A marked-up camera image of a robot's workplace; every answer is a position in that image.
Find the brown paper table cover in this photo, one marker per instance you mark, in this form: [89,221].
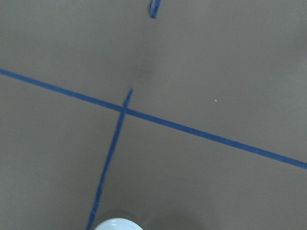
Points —
[233,68]

